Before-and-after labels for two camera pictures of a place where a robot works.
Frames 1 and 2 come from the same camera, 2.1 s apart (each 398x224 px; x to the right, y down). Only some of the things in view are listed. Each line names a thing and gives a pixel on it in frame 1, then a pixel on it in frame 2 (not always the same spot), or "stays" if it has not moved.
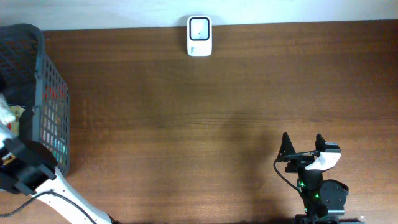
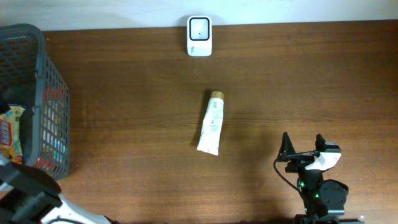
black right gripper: x=298 y=162 stays
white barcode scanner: x=199 y=35 stays
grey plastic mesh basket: x=31 y=80 stays
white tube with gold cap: x=6 y=118 → x=210 y=134
